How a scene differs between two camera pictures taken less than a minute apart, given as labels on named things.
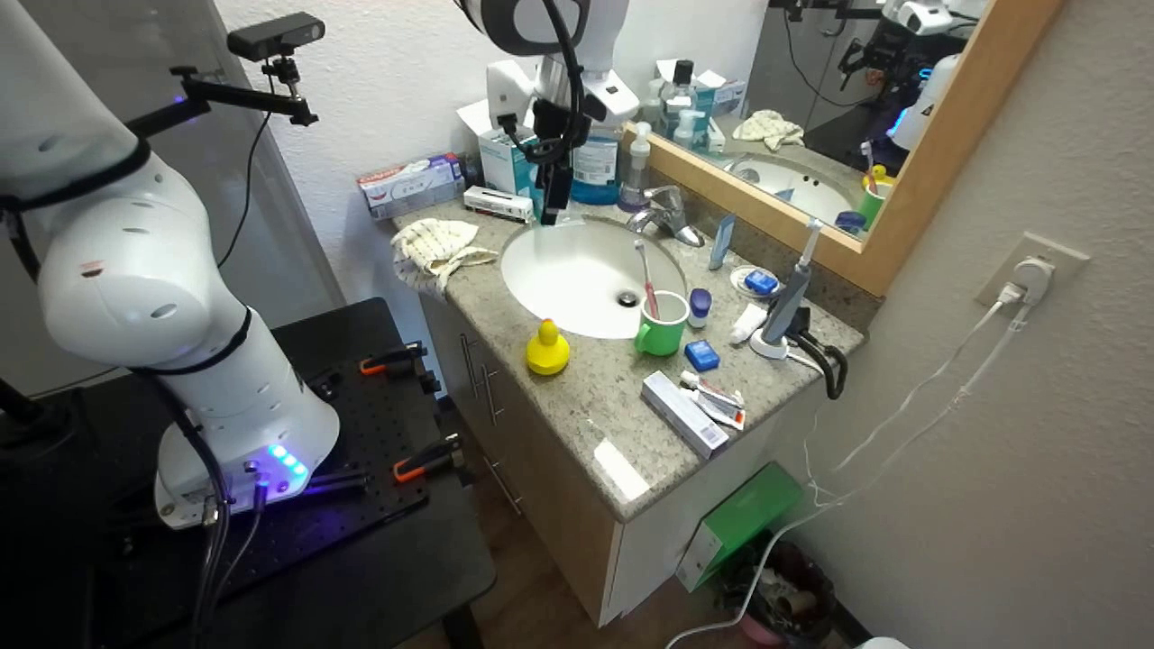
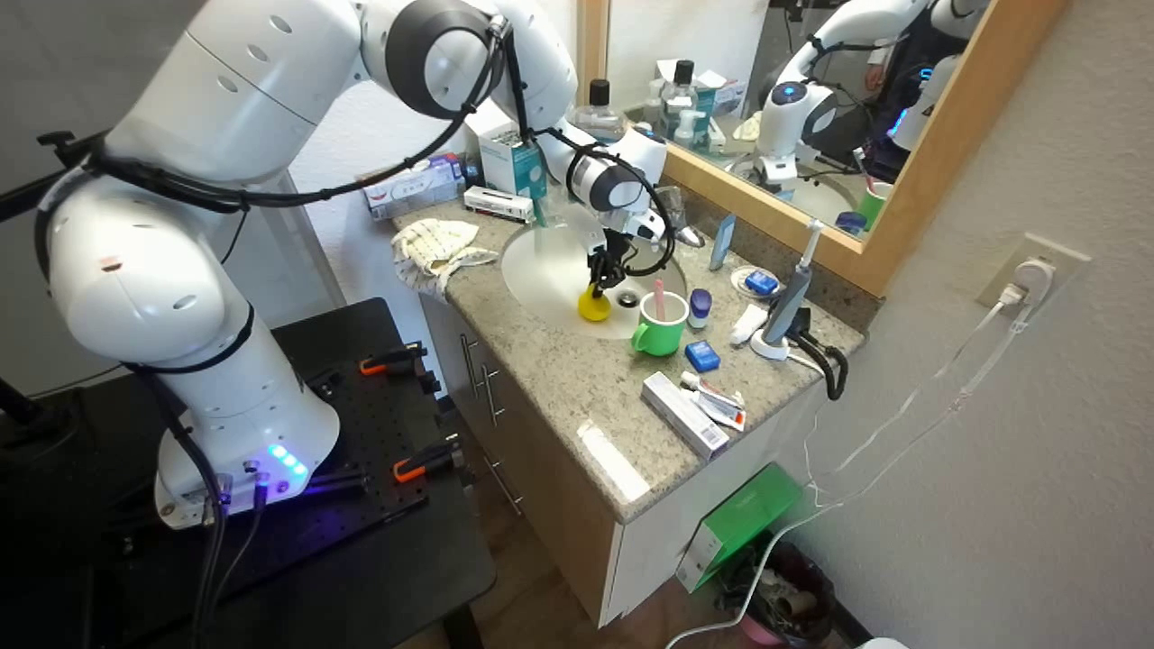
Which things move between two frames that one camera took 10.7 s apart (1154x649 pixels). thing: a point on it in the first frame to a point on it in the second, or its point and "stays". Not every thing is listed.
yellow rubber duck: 549,353 to 594,308
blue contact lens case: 763,283 stays
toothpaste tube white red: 720,404 stays
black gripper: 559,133 to 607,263
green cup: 662,323 stays
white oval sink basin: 584,279 stays
